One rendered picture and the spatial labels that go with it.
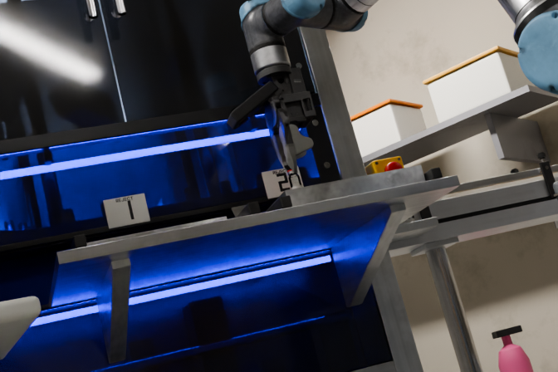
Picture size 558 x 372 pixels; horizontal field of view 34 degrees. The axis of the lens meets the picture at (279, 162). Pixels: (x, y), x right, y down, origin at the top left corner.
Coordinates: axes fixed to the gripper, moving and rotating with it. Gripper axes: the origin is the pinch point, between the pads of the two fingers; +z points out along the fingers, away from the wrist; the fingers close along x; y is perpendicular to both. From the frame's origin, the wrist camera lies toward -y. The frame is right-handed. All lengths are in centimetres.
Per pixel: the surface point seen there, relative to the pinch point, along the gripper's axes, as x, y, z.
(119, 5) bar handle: 11, -23, -44
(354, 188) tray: -19.9, 3.8, 10.8
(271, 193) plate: 17.5, 1.0, 0.3
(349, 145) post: 17.7, 21.5, -7.1
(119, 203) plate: 17.2, -30.9, -3.4
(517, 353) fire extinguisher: 219, 162, 50
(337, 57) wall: 305, 155, -140
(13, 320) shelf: -33, -56, 23
